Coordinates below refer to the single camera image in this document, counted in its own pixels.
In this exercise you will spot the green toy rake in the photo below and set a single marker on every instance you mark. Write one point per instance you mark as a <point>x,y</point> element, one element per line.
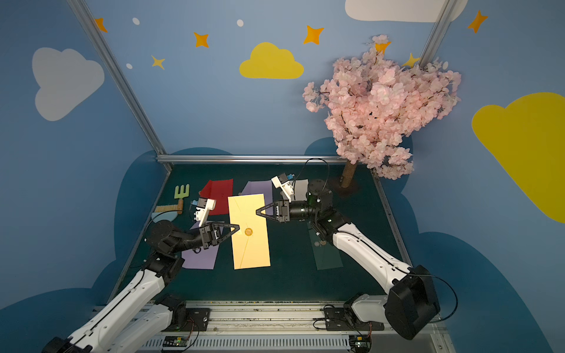
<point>181,192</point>

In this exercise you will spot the left controller board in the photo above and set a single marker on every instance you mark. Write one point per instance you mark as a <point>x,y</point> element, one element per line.
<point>176,342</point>

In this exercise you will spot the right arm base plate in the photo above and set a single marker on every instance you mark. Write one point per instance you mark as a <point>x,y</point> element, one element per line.
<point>341,319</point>

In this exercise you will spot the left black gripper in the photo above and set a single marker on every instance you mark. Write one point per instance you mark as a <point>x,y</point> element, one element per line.
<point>210,235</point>

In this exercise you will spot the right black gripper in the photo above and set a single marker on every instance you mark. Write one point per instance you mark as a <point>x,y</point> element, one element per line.
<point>282,211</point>

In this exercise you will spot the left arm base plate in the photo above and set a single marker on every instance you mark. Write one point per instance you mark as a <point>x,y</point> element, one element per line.
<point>190,319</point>

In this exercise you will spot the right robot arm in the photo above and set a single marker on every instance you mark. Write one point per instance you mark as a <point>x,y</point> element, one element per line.
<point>411,301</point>

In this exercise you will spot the tan kraft envelope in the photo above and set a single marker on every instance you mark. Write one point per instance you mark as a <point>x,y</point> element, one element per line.
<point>250,245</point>

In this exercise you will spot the lilac envelope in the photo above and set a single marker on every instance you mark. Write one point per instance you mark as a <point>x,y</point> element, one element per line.
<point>205,259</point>
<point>259,187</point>

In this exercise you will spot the pink blossom artificial tree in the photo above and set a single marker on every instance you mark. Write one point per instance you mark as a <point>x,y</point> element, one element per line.
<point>374,103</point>

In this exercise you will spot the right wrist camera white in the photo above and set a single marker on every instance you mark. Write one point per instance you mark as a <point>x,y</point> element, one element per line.
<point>285,182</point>

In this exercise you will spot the controller board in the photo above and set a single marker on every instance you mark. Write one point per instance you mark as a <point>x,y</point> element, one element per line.
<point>176,342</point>
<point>359,344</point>

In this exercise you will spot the right controller board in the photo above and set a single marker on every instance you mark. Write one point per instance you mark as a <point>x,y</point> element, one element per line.
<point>359,344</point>

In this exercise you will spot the dark green envelope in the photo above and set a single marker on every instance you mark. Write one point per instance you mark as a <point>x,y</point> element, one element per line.
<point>325,255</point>

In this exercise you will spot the blue toy brush dustpan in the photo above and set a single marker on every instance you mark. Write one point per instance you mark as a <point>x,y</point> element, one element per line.
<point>166,213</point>

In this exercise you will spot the red envelope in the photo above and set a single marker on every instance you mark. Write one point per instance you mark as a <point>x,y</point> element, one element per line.
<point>219,191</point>

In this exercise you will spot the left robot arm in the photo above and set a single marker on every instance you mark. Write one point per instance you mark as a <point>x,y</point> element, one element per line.
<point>114,328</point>

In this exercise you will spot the aluminium front rail base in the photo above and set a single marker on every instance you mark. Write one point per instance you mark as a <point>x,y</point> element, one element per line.
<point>287,327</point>

